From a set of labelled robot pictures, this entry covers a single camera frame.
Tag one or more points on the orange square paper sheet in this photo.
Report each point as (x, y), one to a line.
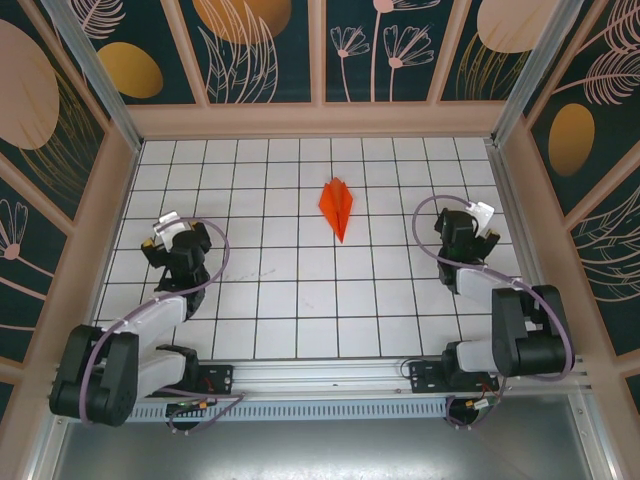
(337, 205)

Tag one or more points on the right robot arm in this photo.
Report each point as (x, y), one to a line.
(530, 335)

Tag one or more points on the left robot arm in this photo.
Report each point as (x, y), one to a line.
(100, 380)

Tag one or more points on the grey metal shelf sheet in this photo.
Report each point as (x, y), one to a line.
(320, 450)

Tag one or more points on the aluminium side rail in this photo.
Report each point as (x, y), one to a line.
(530, 250)

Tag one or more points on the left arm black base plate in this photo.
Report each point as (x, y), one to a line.
(220, 376)

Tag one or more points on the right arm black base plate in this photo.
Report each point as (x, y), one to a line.
(425, 376)

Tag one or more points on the aluminium corner post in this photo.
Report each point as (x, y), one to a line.
(100, 90)
(530, 65)

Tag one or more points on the long aluminium mounting rail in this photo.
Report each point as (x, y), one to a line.
(320, 377)

